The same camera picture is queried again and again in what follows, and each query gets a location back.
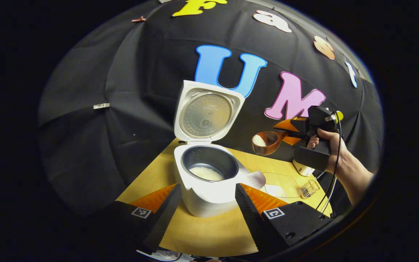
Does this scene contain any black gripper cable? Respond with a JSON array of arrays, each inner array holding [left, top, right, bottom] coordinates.
[[315, 111, 343, 214]]

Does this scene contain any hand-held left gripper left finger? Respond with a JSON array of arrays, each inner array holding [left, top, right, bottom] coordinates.
[[97, 183, 183, 255]]

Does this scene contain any clear plastic box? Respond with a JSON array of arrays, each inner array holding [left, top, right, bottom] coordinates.
[[260, 172, 303, 199]]

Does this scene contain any dark wooden spoon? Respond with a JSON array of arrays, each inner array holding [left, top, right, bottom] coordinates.
[[251, 131, 291, 156]]

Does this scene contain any white toaster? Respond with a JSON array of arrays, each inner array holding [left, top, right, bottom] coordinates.
[[292, 159, 316, 177]]

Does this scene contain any white rice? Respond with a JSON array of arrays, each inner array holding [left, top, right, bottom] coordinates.
[[189, 166, 226, 182]]

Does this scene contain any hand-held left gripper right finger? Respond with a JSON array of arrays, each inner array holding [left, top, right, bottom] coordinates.
[[235, 183, 335, 257]]

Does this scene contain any black backdrop cloth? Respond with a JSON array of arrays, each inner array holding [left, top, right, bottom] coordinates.
[[38, 0, 384, 219]]

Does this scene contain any white rice cooker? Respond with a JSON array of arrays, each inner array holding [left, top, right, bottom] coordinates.
[[173, 80, 267, 218]]

